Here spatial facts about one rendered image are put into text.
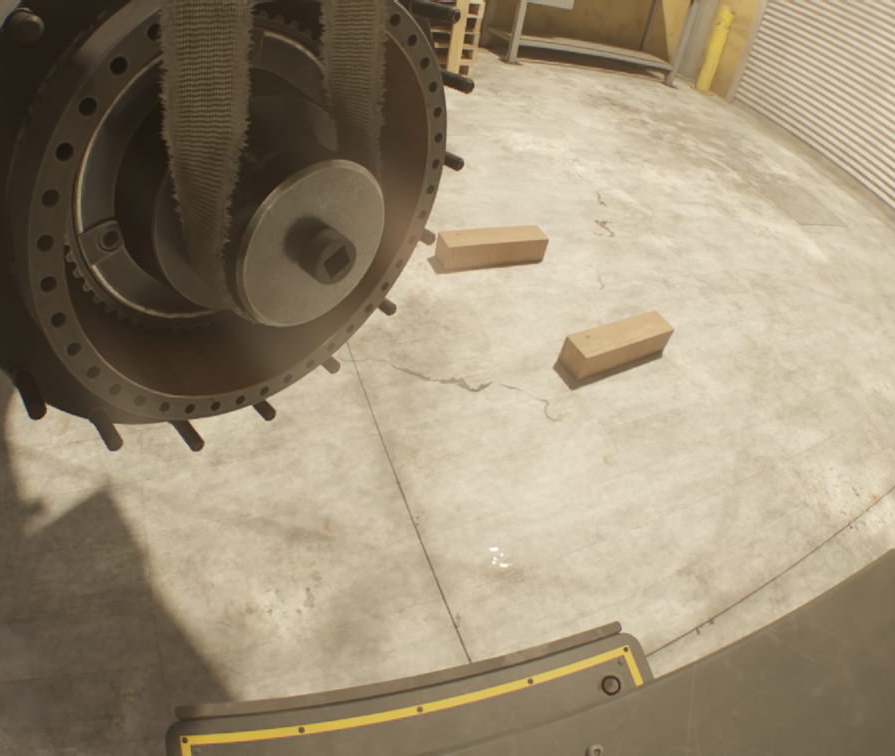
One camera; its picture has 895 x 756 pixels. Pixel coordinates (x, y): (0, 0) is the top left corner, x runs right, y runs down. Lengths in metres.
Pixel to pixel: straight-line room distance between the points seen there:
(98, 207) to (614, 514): 1.23
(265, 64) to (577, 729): 0.52
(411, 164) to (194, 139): 0.27
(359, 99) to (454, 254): 1.46
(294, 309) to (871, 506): 1.86
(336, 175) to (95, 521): 1.10
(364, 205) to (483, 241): 1.48
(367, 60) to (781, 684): 0.46
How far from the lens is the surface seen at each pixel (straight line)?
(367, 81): 0.41
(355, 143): 0.45
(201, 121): 0.36
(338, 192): 0.40
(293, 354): 0.58
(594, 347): 1.59
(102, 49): 0.36
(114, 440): 0.52
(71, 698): 1.23
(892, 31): 5.86
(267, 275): 0.40
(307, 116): 0.47
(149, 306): 0.55
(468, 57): 4.29
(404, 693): 0.78
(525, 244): 1.97
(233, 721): 0.78
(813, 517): 1.76
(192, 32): 0.34
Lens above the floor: 1.08
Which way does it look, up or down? 46 degrees down
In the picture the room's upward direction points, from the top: 12 degrees clockwise
